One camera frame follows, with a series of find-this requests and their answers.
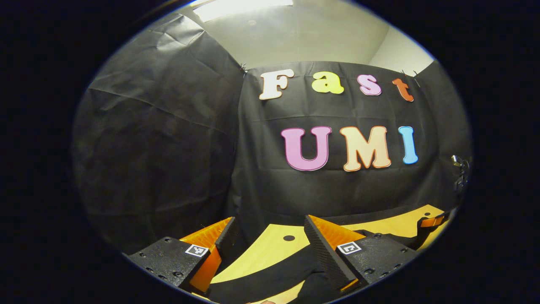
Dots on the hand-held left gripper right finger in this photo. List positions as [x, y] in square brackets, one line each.
[320, 249]

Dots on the black buttoned shirt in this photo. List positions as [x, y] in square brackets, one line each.
[274, 274]

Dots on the black backdrop cloth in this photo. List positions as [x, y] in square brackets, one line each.
[168, 147]

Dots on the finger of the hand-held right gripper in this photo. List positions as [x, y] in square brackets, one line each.
[432, 221]

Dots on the small black cloth clip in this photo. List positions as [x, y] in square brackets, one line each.
[416, 77]
[243, 68]

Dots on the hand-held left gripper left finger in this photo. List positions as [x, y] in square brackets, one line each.
[228, 236]

